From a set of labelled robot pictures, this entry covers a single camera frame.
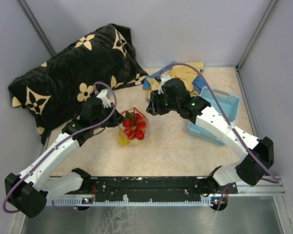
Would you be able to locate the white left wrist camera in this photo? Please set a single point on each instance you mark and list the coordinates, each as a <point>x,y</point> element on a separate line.
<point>104,95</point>

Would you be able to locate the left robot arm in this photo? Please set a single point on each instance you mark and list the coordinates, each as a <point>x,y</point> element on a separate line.
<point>30,190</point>

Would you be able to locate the yellow blue cartoon cloth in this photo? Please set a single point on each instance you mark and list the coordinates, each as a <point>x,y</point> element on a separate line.
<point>190,78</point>

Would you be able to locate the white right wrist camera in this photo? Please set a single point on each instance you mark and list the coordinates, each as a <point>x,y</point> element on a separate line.
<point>162,79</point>

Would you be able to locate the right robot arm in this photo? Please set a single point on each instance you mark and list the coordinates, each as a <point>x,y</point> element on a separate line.
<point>256,155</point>

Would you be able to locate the yellow banana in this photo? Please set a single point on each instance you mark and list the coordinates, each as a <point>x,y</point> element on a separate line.
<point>122,139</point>

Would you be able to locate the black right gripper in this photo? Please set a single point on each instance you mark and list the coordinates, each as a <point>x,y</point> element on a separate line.
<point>154,108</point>

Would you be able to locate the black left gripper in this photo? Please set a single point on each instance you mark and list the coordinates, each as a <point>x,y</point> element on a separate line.
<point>116,118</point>

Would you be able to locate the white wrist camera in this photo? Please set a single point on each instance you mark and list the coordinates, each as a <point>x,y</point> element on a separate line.
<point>104,95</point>
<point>162,79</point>

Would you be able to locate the yellow pear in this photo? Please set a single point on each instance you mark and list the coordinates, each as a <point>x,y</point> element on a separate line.
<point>136,141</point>

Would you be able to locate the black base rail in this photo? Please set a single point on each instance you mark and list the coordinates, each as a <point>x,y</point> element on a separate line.
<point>145,189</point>

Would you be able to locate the clear zip top bag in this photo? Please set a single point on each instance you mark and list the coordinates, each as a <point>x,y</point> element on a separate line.
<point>133,129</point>

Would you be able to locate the red strawberries bunch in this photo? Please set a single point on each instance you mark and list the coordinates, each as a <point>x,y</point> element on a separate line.
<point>135,124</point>

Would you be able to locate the black floral pillow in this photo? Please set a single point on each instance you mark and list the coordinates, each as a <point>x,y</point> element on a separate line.
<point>55,91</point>

